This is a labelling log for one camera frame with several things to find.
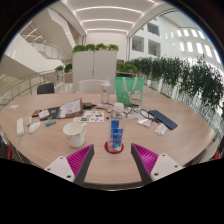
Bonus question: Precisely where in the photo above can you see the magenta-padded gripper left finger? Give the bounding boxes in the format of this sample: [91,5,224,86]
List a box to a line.
[43,143,95,187]

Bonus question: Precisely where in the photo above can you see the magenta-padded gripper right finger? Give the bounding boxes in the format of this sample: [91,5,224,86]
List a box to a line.
[130,143,184,185]

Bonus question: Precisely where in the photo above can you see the clear water bottle blue label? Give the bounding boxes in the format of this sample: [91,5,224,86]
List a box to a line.
[109,102,127,154]

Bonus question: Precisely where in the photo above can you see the white ceramic mug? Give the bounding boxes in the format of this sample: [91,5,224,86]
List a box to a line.
[62,121,89,149]

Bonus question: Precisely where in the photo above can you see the flat round red coaster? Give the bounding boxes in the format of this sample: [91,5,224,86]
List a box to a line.
[103,140,125,155]

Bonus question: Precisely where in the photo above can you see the small white packet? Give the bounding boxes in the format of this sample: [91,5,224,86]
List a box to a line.
[154,123,169,136]

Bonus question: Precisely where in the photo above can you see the white sticker sheet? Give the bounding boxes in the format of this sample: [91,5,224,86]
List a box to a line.
[73,110,106,124]

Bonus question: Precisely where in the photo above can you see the brown booklet with white paper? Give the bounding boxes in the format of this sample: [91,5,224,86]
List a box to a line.
[57,98,84,120]

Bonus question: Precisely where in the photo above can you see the small black box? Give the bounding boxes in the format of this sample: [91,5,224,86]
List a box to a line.
[82,102,98,110]

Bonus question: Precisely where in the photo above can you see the white computer mouse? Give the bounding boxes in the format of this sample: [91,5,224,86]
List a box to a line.
[28,121,42,135]

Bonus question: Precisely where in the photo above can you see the white card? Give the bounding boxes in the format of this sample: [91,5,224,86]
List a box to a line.
[38,109,51,120]

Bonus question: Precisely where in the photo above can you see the dark red phone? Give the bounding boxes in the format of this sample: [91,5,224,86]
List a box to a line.
[31,108,43,118]

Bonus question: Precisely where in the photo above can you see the white power strip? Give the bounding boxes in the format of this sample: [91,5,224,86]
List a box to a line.
[16,117,25,137]

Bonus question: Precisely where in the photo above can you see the green tote bag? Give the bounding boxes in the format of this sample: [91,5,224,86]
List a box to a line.
[114,76,145,107]

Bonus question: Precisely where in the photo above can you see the tall clear bottle white lid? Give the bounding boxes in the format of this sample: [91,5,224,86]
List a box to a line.
[100,78,112,105]

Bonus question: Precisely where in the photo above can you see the red and black chair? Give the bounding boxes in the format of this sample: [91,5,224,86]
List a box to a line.
[0,134,13,161]

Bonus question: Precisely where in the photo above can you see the black office chair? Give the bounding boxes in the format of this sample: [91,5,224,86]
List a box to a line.
[36,82,55,95]

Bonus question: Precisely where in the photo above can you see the low planter with green plants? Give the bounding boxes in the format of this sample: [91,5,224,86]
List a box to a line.
[54,64,74,84]
[116,63,138,78]

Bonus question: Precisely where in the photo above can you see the green hedge row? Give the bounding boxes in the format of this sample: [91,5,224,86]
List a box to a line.
[128,54,224,118]

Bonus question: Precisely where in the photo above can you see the glass railing with wooden handrail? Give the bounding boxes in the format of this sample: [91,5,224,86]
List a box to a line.
[0,69,58,104]

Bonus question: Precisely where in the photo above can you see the white cabinet topped with plants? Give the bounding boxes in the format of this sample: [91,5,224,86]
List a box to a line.
[71,43,120,93]

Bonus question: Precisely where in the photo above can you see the ceiling strip lights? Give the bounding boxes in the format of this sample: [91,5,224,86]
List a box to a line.
[74,4,144,34]

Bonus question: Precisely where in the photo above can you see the black cable tangle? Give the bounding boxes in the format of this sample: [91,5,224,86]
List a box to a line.
[99,103,158,122]

